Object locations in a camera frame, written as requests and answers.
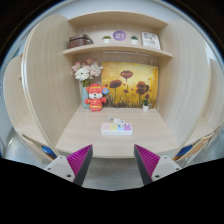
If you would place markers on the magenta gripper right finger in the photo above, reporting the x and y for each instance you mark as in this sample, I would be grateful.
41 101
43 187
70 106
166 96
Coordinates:
153 167

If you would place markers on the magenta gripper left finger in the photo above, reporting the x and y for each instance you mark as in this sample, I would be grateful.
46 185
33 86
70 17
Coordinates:
73 167

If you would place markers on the white power strip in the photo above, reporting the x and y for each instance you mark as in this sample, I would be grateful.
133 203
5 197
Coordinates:
116 129

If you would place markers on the small potted plant on desk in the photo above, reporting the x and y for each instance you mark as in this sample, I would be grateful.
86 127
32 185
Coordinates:
145 105

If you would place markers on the red plush doll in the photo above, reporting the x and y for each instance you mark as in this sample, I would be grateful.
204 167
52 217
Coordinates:
96 96

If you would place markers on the poppy flower painting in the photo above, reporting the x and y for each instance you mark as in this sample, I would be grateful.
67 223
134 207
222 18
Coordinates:
129 84

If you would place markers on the wooden desk shelf unit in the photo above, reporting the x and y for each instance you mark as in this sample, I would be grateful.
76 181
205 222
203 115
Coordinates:
54 98

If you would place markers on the flower bouquet in vase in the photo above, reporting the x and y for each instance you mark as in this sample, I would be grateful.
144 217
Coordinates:
85 72

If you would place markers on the white printed card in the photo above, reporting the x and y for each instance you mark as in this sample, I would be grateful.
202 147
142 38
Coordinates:
150 40

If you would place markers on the small potted plant right shelf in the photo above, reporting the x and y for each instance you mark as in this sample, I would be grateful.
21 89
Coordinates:
134 39

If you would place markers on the small potted plant shelf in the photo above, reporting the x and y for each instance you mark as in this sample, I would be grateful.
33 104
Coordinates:
106 39
134 39

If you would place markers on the brown suitcase box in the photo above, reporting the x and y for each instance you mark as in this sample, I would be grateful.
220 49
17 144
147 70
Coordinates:
79 40

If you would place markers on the small potted plant left shelf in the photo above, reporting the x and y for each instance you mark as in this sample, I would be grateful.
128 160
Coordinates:
106 39

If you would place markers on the purple round number sign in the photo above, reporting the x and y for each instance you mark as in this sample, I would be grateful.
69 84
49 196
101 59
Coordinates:
119 35

